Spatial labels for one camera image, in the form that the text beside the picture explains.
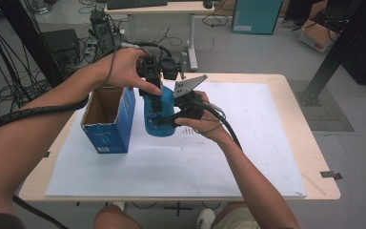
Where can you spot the grey tape strip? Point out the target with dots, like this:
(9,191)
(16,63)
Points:
(329,174)

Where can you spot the teal box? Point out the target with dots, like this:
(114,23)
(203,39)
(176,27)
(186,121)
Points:
(257,16)

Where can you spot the brown cardboard box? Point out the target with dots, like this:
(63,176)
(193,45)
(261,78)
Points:
(317,36)

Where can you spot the white shoe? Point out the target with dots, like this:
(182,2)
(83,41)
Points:
(206,219)

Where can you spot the white paper sheet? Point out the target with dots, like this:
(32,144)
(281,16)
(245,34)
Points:
(171,168)

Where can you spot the person's right leg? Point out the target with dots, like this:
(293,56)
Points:
(235,219)

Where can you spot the blue cardboard carton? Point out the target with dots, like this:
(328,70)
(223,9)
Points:
(114,133)

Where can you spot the grey floor mat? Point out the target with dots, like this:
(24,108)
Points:
(330,117)

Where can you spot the black power unit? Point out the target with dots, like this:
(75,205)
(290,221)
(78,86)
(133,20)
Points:
(101,28)

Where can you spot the white office desk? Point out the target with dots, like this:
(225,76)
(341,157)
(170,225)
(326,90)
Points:
(187,8)

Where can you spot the black keyboard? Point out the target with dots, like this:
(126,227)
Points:
(136,4)

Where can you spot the black box device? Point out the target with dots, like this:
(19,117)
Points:
(60,41)

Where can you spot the black computer mouse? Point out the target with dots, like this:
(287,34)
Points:
(208,4)

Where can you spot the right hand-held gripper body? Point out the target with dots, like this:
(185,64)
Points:
(189,103)

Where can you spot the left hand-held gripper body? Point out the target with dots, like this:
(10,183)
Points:
(151,68)

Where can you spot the person's left hand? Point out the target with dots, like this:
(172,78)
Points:
(122,70)

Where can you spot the black metal post with base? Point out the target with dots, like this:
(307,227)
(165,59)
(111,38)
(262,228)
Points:
(340,51)

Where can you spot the person's right hand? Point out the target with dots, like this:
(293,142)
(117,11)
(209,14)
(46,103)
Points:
(211,124)

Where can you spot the small dark tape piece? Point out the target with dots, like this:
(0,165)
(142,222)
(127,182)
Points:
(46,154)

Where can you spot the light wooden table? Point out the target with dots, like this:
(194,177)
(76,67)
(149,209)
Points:
(281,95)

